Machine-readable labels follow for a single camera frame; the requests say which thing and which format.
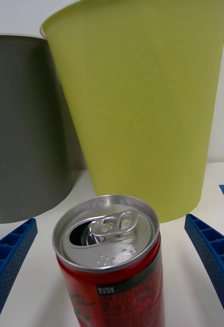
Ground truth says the red drink can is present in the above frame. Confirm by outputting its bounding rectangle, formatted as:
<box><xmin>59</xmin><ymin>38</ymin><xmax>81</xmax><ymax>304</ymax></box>
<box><xmin>52</xmin><ymin>194</ymin><xmax>164</xmax><ymax>327</ymax></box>

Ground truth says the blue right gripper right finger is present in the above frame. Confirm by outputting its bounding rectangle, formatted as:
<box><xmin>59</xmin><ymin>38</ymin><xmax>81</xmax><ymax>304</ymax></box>
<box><xmin>184</xmin><ymin>214</ymin><xmax>224</xmax><ymax>327</ymax></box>

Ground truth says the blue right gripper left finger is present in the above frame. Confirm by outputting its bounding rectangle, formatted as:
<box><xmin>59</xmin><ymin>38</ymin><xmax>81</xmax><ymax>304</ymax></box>
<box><xmin>0</xmin><ymin>217</ymin><xmax>38</xmax><ymax>327</ymax></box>

